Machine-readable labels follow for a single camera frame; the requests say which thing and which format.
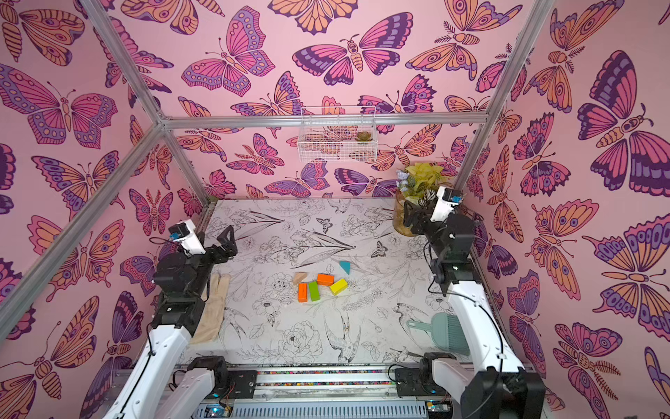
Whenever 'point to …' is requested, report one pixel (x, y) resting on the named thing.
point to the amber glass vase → (398, 216)
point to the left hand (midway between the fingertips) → (221, 227)
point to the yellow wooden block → (338, 286)
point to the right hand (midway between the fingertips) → (421, 202)
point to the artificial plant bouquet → (413, 181)
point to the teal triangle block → (345, 265)
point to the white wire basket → (338, 134)
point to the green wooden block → (314, 291)
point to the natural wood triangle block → (299, 277)
